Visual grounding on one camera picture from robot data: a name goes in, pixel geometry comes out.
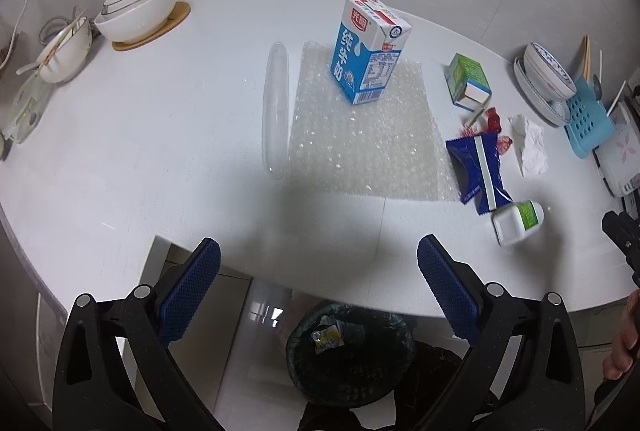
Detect white bottle with green label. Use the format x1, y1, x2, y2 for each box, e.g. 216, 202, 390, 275
491, 200, 545, 247

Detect green and white paper box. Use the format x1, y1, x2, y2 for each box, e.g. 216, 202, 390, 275
446, 52, 493, 112

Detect blue perforated utensil holder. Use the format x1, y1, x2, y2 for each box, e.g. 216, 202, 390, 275
564, 76, 617, 159

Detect bundle of wooden chopsticks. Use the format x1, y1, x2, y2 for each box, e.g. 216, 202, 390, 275
580, 35, 594, 78

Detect black mesh trash bin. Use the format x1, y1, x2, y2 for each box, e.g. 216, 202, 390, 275
286, 302, 416, 409

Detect red mesh net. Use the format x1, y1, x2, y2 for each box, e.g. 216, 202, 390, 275
460, 107, 516, 157

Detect white tray with flower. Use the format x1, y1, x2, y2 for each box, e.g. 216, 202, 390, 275
593, 101, 640, 198

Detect stacked white bowls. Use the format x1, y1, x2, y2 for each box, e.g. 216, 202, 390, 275
95, 0, 178, 44

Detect clear bubble wrap sheet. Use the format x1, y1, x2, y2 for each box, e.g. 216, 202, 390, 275
287, 41, 461, 203

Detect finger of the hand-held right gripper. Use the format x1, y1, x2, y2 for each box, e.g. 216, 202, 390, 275
601, 210, 640, 287

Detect white tissue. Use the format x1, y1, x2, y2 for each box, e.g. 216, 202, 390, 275
507, 114, 549, 177

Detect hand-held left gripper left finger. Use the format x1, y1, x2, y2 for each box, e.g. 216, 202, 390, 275
52, 237, 241, 431

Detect pair of wooden chopsticks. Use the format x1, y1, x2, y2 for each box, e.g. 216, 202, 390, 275
42, 8, 88, 64

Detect blue snack wrapper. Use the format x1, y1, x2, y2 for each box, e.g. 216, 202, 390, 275
445, 134, 514, 214

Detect blue and white milk carton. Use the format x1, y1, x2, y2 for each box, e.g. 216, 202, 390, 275
331, 0, 412, 106

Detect yellow wrapper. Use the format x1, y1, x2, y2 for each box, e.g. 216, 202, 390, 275
311, 326, 341, 354

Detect blue floral patterned bowl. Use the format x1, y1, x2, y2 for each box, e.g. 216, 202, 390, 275
523, 42, 575, 102

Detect white spoon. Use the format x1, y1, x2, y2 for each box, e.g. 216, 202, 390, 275
16, 58, 46, 77

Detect white bowl with chopsticks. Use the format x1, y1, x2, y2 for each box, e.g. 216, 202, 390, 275
37, 16, 93, 84

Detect blue striped plate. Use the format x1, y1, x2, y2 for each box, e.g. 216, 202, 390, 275
514, 56, 571, 128

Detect person's right hand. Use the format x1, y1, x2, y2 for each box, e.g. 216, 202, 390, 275
602, 288, 640, 382

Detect round wooden coaster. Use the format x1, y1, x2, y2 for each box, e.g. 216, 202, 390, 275
111, 1, 192, 52

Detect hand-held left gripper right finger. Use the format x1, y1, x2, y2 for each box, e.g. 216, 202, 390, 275
417, 234, 586, 431

